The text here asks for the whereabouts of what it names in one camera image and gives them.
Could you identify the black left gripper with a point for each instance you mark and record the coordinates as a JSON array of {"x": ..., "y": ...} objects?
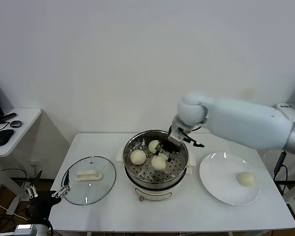
[{"x": 41, "y": 204}]

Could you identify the stainless steel steamer basket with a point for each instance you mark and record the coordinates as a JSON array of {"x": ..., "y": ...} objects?
[{"x": 135, "y": 142}]

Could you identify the white side table with laptop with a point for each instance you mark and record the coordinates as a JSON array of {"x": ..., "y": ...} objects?
[{"x": 27, "y": 120}]

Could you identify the white round plate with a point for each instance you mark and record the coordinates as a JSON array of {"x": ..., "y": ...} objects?
[{"x": 216, "y": 182}]

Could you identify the white wall socket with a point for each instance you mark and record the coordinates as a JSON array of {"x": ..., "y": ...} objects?
[{"x": 33, "y": 163}]

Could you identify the white electric cooker base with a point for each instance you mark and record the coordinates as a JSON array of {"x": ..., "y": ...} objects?
[{"x": 157, "y": 191}]

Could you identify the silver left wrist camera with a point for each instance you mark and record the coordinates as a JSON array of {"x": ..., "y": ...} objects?
[{"x": 26, "y": 229}]

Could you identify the round grey disc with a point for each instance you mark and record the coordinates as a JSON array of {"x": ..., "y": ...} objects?
[{"x": 16, "y": 123}]

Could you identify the black stick remote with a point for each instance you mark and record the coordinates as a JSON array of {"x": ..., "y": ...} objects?
[{"x": 8, "y": 116}]

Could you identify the black computer mouse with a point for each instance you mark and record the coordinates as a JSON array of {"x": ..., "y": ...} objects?
[{"x": 3, "y": 137}]

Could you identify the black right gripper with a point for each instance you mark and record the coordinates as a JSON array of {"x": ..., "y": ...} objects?
[{"x": 172, "y": 147}]

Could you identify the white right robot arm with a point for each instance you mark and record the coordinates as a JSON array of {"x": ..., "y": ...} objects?
[{"x": 236, "y": 118}]

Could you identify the white steamed baozi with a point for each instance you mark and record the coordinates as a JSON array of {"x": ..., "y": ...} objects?
[
  {"x": 245, "y": 179},
  {"x": 152, "y": 146},
  {"x": 158, "y": 162},
  {"x": 137, "y": 157}
]

